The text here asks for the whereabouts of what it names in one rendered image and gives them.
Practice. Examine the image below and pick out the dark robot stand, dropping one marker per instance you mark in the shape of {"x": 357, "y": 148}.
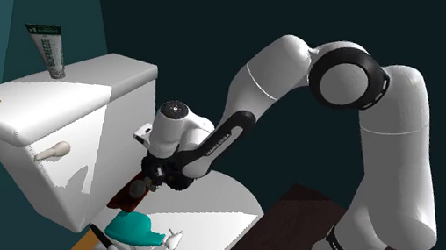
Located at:
{"x": 277, "y": 239}

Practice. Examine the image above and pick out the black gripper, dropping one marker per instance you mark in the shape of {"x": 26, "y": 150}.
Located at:
{"x": 167, "y": 173}

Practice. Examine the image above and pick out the dark red flat object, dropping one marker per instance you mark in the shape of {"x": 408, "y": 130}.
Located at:
{"x": 121, "y": 200}

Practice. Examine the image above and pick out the green and white tube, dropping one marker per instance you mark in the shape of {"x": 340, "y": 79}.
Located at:
{"x": 52, "y": 54}

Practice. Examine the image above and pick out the teal bottle with white nozzle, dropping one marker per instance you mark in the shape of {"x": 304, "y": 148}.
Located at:
{"x": 129, "y": 228}

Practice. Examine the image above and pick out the white toilet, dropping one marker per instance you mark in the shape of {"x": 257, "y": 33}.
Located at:
{"x": 57, "y": 107}

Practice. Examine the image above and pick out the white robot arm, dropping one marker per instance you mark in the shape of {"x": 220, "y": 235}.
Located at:
{"x": 390, "y": 164}

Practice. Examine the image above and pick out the black and white pen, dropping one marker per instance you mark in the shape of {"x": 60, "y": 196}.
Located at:
{"x": 101, "y": 238}

